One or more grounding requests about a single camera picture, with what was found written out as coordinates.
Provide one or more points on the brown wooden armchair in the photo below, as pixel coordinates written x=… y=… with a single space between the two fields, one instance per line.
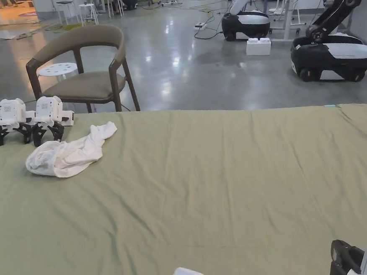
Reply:
x=95 y=84

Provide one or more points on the crumpled white cloth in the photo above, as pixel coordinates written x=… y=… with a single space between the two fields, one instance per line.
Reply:
x=67 y=156

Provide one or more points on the white and black wheeled robot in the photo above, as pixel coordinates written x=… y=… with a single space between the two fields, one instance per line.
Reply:
x=246 y=22

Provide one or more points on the spare white hand-held gripper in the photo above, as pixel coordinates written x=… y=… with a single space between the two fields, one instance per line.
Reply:
x=11 y=112
x=48 y=109

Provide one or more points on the black-armed wheeled robot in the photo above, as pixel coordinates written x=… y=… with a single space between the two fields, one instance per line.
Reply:
x=331 y=53

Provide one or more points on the white power strip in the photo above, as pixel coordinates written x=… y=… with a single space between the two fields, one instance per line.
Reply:
x=200 y=25

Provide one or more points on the white foam block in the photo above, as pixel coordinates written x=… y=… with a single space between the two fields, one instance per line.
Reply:
x=258 y=46

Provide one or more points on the bed with pale green sheet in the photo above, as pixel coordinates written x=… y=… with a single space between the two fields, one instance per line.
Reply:
x=211 y=191

